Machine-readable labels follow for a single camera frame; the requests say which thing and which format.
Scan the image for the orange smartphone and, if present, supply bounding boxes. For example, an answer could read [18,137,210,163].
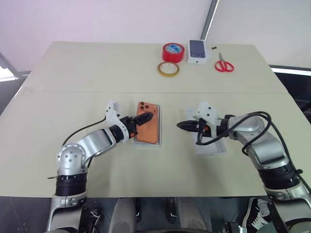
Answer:
[135,101,159,145]

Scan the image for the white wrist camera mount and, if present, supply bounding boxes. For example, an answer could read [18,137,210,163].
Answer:
[193,100,220,137]
[105,99,130,144]

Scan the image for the yellow clear tape roll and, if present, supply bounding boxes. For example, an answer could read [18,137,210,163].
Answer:
[156,61,181,79]

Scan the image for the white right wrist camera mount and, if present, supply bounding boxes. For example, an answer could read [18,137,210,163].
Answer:
[193,100,220,137]

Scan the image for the white phone box lid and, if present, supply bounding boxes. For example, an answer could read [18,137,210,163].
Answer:
[186,108,228,156]

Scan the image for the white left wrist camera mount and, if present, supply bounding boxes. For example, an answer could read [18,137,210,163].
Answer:
[105,99,130,144]

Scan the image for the white printed phone box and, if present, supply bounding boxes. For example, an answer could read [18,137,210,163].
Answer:
[187,39,210,65]

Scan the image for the red handled scissors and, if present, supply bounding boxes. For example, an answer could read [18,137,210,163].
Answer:
[214,52,235,73]

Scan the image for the grey metal frame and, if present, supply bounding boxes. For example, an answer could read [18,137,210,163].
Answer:
[0,51,31,83]

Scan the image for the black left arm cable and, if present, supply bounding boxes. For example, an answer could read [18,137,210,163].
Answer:
[62,116,109,148]

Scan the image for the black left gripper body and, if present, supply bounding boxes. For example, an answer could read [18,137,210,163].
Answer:
[120,116,139,140]

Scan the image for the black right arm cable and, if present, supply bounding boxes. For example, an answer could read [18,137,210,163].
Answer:
[195,111,273,156]

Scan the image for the grey slanted metal pole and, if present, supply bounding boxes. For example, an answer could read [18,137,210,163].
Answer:
[200,0,221,41]

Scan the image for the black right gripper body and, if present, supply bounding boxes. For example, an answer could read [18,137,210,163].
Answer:
[194,117,211,139]

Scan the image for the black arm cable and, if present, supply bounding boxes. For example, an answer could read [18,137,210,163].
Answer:
[195,111,273,156]
[62,116,109,148]

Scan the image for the red tape roll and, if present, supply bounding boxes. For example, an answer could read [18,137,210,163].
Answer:
[161,43,186,64]

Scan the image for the dark bench with white edge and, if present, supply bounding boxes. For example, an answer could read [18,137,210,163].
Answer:
[268,64,311,113]

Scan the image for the black and white sneaker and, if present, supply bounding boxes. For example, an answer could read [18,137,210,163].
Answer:
[241,197,273,230]

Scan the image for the white phone box base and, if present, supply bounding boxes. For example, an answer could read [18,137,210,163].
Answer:
[132,102,163,148]

